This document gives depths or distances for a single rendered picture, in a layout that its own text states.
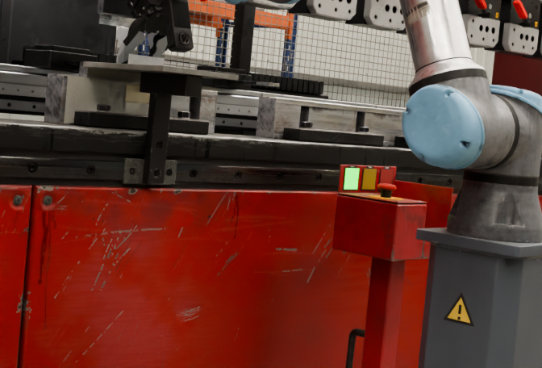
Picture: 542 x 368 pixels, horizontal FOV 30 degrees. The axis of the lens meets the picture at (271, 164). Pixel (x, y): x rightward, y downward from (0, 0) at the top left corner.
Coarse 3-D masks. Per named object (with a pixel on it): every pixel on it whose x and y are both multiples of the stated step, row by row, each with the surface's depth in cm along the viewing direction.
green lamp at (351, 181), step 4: (348, 168) 214; (352, 168) 215; (348, 172) 214; (352, 172) 215; (356, 172) 216; (348, 176) 214; (352, 176) 215; (356, 176) 216; (344, 180) 214; (348, 180) 214; (352, 180) 215; (356, 180) 216; (344, 184) 214; (348, 184) 215; (352, 184) 216; (356, 184) 217; (344, 188) 214; (348, 188) 215; (352, 188) 216; (356, 188) 217
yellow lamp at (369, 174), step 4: (364, 172) 218; (368, 172) 219; (372, 172) 220; (376, 172) 221; (364, 176) 218; (368, 176) 219; (372, 176) 220; (364, 180) 218; (368, 180) 219; (372, 180) 220; (364, 184) 218; (368, 184) 219; (372, 184) 221; (364, 188) 219; (368, 188) 220; (372, 188) 221
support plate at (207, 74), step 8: (88, 64) 198; (96, 64) 196; (104, 64) 194; (112, 64) 192; (120, 64) 190; (128, 64) 188; (136, 72) 204; (152, 72) 193; (160, 72) 188; (168, 72) 183; (176, 72) 182; (184, 72) 183; (192, 72) 185; (200, 72) 186; (208, 72) 187; (216, 72) 189
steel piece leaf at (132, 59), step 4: (128, 56) 196; (132, 56) 196; (136, 56) 197; (140, 56) 198; (144, 56) 198; (148, 56) 199; (152, 56) 200; (128, 60) 196; (132, 60) 196; (136, 60) 197; (140, 60) 198; (144, 60) 198; (148, 60) 199; (152, 60) 200; (156, 60) 200; (160, 60) 201; (136, 64) 197; (140, 64) 198; (144, 64) 198; (148, 64) 199; (152, 64) 200; (156, 64) 200; (160, 64) 201
